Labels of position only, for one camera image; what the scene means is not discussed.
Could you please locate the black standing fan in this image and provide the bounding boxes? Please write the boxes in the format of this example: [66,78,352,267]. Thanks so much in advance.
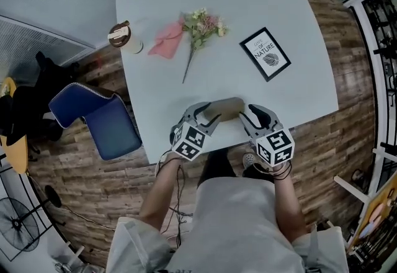
[0,184,63,253]

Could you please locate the black picture frame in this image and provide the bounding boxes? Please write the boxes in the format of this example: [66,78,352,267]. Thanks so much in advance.
[239,27,292,83]

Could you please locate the cream tumbler with brown lid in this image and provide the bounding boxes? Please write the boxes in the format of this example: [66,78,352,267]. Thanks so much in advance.
[107,20,144,55]

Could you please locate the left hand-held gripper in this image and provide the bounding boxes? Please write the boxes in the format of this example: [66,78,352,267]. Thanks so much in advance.
[169,101,223,162]

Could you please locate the black wrist bands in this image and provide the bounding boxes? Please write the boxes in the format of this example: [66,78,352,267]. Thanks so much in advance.
[252,161,293,180]

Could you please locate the yellow painted board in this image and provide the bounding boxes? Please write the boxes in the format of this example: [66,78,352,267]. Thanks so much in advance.
[346,169,397,256]

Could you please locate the person's left forearm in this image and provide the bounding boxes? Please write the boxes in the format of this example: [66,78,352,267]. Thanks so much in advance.
[138,151,186,231]

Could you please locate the white right shoe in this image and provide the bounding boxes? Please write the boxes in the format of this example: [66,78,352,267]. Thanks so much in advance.
[243,152,257,170]

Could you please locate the beige cylindrical object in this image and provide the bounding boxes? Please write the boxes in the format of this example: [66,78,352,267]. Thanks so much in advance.
[201,97,246,122]

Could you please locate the black floor power cable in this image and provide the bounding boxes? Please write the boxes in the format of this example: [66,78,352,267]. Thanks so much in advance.
[61,205,117,231]

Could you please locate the person's dark trousers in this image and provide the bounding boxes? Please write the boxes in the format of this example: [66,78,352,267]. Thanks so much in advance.
[198,149,275,187]

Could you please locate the pink cloth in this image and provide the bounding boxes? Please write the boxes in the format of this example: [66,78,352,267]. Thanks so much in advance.
[147,16,186,61]

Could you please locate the black metal railing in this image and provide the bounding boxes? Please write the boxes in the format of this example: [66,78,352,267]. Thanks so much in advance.
[361,0,397,154]

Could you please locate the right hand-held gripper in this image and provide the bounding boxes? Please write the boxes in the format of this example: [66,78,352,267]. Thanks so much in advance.
[238,104,295,168]

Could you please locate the artificial flower bouquet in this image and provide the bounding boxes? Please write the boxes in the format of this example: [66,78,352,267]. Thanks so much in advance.
[181,7,230,84]

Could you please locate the blue plastic chair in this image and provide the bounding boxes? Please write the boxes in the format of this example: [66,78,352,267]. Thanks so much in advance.
[48,81,143,161]

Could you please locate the yellow round table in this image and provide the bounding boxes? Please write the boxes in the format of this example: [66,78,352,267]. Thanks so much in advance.
[0,76,30,175]

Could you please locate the black mesh office chair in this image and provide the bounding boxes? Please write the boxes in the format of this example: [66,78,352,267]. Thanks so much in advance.
[33,51,81,89]
[0,94,15,145]
[12,85,65,145]

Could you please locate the person's white shirt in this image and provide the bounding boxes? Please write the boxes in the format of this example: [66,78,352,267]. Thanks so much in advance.
[105,177,350,273]

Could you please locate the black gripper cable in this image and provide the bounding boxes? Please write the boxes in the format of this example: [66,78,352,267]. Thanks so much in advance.
[161,156,195,249]

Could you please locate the person's right forearm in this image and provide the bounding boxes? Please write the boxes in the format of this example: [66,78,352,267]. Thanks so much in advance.
[272,161,308,241]

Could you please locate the white wooden beam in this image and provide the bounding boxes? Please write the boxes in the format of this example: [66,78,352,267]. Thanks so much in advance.
[333,174,372,204]

